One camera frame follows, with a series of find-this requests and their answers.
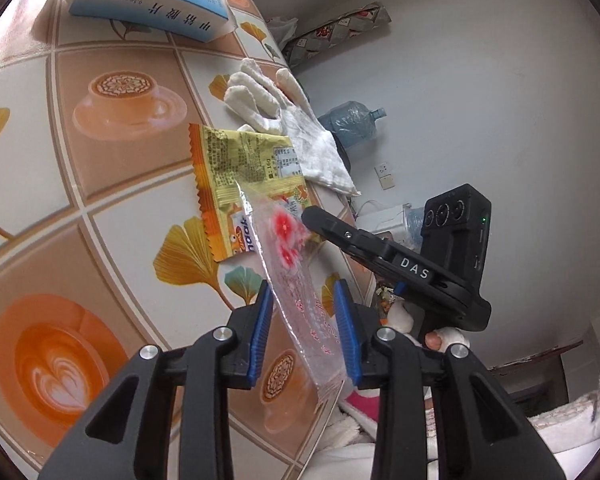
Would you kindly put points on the white wall socket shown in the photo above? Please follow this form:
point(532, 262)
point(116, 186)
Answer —
point(381, 169)

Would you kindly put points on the blue and white medicine box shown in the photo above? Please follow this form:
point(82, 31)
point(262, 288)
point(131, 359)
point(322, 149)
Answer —
point(145, 5)

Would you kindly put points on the beige wall plate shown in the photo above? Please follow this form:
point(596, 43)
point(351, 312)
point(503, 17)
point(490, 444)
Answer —
point(387, 182)

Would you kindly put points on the white plastic bag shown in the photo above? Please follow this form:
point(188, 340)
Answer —
point(282, 35)

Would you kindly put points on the white fluffy clothing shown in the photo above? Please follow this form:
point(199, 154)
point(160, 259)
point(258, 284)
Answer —
point(570, 425)

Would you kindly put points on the coffee print tablecloth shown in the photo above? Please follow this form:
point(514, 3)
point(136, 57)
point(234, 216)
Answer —
point(105, 200)

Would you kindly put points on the clear red flower wrapper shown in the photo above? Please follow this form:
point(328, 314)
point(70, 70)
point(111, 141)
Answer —
point(300, 300)

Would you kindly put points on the dark wooden furniture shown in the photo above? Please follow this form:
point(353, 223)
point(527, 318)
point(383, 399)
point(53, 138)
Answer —
point(540, 360)

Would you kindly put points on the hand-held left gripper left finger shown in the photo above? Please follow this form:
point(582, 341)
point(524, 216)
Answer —
point(260, 332)

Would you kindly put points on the person's right hand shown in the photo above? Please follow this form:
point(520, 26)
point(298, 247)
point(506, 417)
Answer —
point(433, 341)

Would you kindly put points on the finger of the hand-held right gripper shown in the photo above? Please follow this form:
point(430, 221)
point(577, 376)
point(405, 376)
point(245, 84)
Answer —
point(340, 235)

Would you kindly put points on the empty clear water jug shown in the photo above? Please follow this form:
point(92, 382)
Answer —
point(350, 122)

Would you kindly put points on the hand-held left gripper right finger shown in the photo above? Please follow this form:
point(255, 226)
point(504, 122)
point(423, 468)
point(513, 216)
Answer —
point(347, 337)

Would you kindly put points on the rolled patterned cloth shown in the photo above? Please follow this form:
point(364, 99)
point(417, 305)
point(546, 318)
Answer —
point(340, 30)

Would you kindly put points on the yellow snack packet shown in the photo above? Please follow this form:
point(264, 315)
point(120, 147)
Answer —
point(230, 170)

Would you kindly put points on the white cotton glove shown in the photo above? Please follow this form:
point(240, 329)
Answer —
point(300, 125)

